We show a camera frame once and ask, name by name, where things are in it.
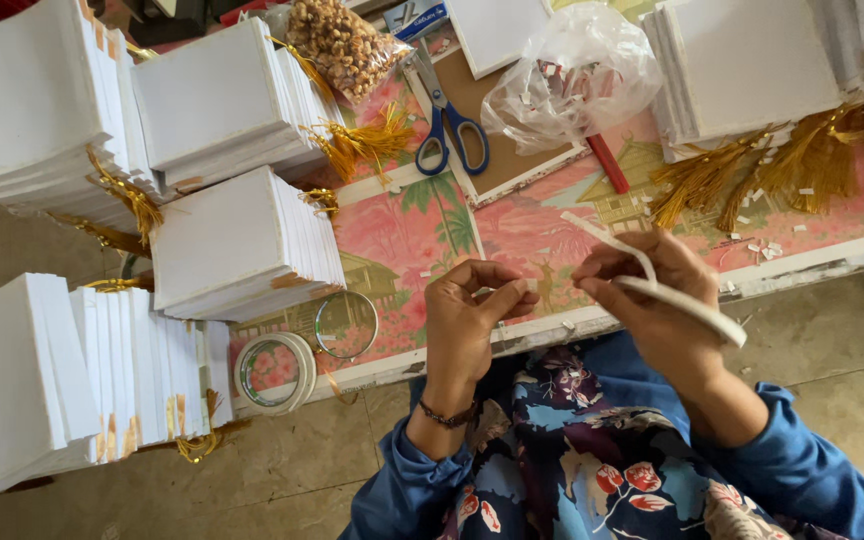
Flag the person's left hand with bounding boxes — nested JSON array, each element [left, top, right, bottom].
[[423, 259, 543, 411]]

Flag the person's right hand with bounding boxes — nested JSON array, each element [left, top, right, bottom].
[[570, 228, 731, 396]]

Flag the white double-sided tape roll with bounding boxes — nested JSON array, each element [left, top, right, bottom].
[[560, 210, 749, 349]]

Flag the blue long-sleeved shirt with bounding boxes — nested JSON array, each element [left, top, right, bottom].
[[338, 328, 864, 540]]

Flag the pink printed table mat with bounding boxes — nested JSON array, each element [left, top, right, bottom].
[[228, 30, 864, 418]]

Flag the scattered white paper scraps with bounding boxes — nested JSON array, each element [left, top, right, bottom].
[[715, 186, 810, 265]]

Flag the clear tape roll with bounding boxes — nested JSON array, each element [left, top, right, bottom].
[[313, 290, 380, 360]]

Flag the dark floral skirt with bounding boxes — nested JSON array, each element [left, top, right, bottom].
[[438, 343, 846, 540]]

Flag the wide white tape roll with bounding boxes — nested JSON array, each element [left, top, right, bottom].
[[233, 330, 318, 417]]

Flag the red pen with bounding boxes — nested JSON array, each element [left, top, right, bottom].
[[586, 134, 631, 195]]

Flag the brown-backed card board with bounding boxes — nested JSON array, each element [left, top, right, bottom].
[[404, 43, 592, 210]]

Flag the gold tassel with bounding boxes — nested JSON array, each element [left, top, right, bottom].
[[165, 388, 255, 465], [85, 148, 165, 247], [299, 100, 419, 186], [82, 271, 156, 294], [297, 186, 341, 220]]

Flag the bunch of gold tassels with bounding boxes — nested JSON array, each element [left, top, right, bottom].
[[648, 99, 864, 234]]

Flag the crumpled clear plastic bag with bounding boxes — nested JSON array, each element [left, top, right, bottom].
[[480, 3, 665, 156]]

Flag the single white card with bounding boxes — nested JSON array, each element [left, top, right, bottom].
[[445, 0, 555, 81]]

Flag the clear bag of nuts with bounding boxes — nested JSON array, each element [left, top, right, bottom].
[[284, 0, 416, 107]]

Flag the small blue box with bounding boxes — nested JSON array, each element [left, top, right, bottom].
[[383, 0, 451, 43]]

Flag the dark beaded bracelet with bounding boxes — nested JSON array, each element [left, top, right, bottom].
[[417, 397, 479, 431]]

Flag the blue-handled scissors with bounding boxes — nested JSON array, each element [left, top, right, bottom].
[[410, 51, 492, 178]]

